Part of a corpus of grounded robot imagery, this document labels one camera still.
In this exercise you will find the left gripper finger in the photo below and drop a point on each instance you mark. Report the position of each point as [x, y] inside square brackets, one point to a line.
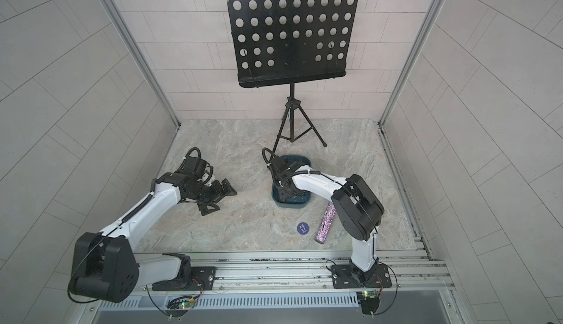
[227, 189]
[208, 208]

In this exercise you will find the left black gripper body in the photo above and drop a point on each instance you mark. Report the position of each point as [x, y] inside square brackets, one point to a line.
[207, 193]

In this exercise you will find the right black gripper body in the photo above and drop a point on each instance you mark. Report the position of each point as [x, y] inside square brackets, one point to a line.
[284, 190]

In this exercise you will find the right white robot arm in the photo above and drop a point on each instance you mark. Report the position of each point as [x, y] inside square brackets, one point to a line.
[358, 208]

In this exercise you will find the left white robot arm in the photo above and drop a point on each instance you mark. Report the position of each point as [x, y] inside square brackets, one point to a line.
[104, 264]

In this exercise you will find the teal plastic storage box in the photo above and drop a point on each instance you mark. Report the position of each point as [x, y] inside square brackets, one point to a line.
[296, 202]

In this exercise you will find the round purple lid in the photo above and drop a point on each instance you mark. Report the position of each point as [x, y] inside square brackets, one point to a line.
[303, 228]

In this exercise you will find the purple glitter tube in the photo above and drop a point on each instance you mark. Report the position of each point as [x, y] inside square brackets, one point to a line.
[325, 225]

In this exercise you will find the left circuit board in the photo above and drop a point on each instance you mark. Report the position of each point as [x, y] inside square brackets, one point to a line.
[177, 307]

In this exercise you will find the circuit board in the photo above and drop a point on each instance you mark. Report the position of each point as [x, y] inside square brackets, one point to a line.
[369, 301]
[177, 307]

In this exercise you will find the black perforated music stand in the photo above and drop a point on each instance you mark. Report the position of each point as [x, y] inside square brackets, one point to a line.
[286, 42]

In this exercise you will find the right circuit board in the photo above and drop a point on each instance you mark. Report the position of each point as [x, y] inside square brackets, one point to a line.
[369, 301]

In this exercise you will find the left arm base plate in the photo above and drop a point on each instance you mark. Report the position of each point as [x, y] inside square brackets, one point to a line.
[197, 279]

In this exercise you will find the aluminium mounting rail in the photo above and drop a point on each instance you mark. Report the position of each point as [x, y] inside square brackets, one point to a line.
[305, 271]

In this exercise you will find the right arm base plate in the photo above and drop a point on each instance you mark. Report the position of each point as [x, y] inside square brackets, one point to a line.
[351, 277]

